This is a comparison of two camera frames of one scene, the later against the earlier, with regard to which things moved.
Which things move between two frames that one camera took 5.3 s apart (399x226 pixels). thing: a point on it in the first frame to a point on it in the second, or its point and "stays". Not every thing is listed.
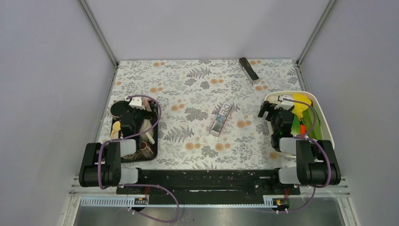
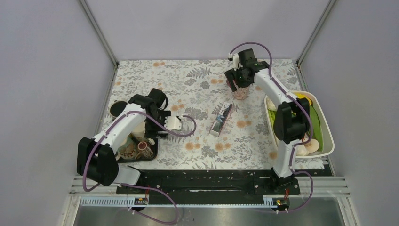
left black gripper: x=131 y=110 to x=151 y=133
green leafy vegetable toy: x=316 y=131 stays
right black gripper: x=266 y=107 to x=232 y=75
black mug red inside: x=118 y=108 stays
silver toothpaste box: x=220 y=119 stays
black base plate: x=211 y=182 stays
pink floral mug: x=147 y=151 to x=241 y=93
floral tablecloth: x=210 y=114 stays
